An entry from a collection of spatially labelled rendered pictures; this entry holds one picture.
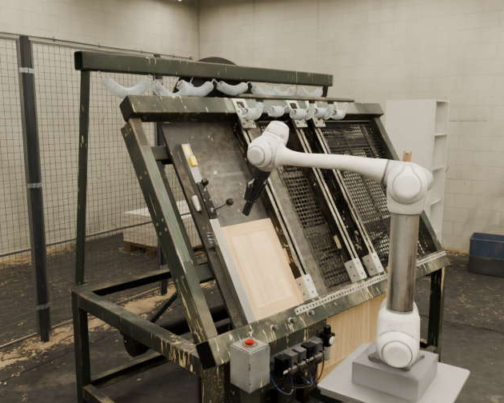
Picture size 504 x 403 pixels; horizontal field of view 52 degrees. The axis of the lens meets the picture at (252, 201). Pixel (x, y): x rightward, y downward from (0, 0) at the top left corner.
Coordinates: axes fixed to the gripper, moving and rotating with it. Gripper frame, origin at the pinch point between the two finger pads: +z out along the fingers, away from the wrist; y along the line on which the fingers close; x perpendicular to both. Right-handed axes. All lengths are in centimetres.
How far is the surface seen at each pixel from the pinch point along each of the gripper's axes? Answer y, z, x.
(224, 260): -2.8, 32.4, -3.2
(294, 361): -11, 57, 48
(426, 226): -188, 28, 29
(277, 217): -46, 19, -9
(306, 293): -43, 44, 26
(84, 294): 6, 112, -82
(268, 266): -30.0, 37.4, 5.8
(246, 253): -19.9, 32.8, -3.1
